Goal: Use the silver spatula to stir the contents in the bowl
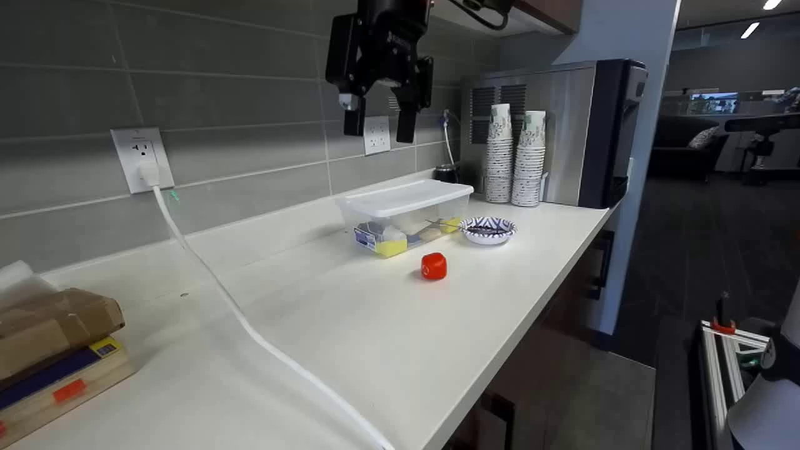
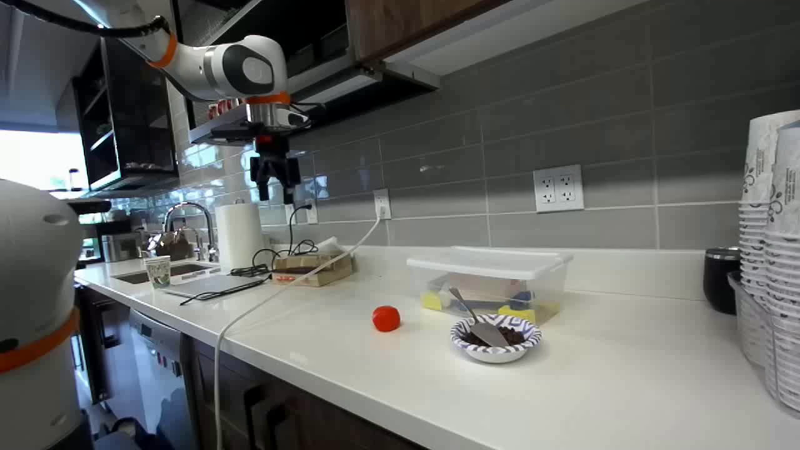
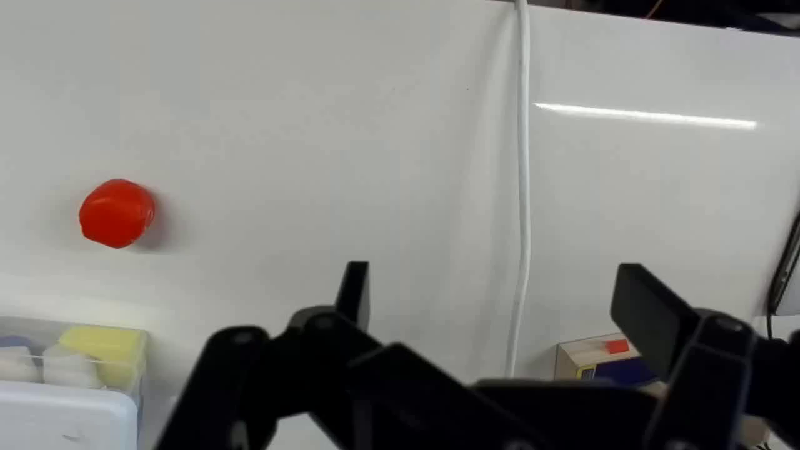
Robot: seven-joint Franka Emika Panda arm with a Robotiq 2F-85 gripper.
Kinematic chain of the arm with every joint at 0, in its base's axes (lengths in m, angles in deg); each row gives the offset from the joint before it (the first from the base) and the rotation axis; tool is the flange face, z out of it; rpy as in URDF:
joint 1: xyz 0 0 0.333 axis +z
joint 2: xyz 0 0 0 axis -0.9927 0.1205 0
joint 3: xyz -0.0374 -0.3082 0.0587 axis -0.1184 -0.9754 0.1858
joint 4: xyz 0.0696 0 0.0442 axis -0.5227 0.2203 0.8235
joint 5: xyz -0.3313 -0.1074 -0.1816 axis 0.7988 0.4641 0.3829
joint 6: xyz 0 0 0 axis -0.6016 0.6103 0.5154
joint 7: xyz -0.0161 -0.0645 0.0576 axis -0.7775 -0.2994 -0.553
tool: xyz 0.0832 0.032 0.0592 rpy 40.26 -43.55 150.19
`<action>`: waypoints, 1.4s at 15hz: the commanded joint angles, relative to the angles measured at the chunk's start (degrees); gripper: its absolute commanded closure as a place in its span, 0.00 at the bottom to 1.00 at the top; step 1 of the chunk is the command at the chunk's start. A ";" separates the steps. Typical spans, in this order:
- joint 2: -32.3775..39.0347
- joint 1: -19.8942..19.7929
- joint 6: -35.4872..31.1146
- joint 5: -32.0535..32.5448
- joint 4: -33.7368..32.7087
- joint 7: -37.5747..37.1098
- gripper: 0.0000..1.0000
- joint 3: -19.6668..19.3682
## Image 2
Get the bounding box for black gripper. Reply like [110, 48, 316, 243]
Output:
[248, 129, 306, 206]

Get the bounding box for silver spatula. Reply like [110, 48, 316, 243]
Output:
[448, 285, 512, 350]

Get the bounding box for white robot base orange band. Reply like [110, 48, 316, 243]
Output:
[0, 175, 88, 450]

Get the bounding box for patterned paper bowl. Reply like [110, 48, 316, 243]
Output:
[448, 313, 545, 366]

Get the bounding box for dark brown bowl contents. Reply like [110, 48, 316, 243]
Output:
[460, 321, 530, 350]

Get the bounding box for black gooseneck tap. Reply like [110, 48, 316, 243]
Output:
[285, 201, 321, 256]

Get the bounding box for white paper towel roll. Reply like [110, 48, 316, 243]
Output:
[212, 200, 267, 273]

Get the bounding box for brown cardboard box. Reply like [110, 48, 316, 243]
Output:
[271, 246, 352, 276]

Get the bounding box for chrome sink faucet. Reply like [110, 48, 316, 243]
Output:
[163, 200, 223, 264]

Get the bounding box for dark flat tray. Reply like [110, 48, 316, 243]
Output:
[163, 270, 271, 304]

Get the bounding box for steel sink basin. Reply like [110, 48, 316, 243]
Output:
[112, 256, 223, 290]

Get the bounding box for single patterned paper cup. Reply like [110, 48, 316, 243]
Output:
[142, 253, 176, 291]

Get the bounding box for black open shelf cabinet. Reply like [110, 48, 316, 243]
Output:
[70, 35, 182, 196]

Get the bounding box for small red block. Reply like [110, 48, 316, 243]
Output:
[370, 301, 406, 334]

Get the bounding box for dark coffee machine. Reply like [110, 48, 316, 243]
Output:
[78, 195, 145, 268]

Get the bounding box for yellow sponge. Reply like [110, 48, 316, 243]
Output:
[418, 290, 453, 314]
[495, 301, 545, 326]

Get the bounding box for dark wooden base cabinet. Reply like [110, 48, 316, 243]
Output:
[72, 285, 428, 450]

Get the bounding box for clear lidded plastic container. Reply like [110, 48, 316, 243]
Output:
[402, 243, 578, 326]

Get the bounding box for black mug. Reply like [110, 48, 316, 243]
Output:
[700, 243, 745, 316]

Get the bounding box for patterned paper cup stack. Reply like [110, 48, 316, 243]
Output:
[736, 108, 800, 338]
[763, 145, 800, 415]

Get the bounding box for white wall outlet with plug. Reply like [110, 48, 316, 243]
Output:
[370, 188, 395, 225]

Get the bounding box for white power cable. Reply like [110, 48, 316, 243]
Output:
[210, 215, 388, 450]

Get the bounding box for wooden wall cabinet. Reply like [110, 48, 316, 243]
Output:
[343, 0, 512, 63]

